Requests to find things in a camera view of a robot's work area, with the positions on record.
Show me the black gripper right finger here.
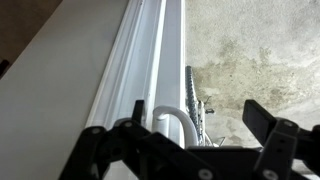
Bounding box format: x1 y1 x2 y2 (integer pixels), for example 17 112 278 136
241 99 320 180

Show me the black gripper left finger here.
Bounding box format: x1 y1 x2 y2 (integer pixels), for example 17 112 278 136
59 99 189 180

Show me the white sliding glass door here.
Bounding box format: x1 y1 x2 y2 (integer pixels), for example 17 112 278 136
84 0 187 149

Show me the white door handle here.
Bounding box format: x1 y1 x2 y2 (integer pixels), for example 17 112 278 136
152 105 200 150

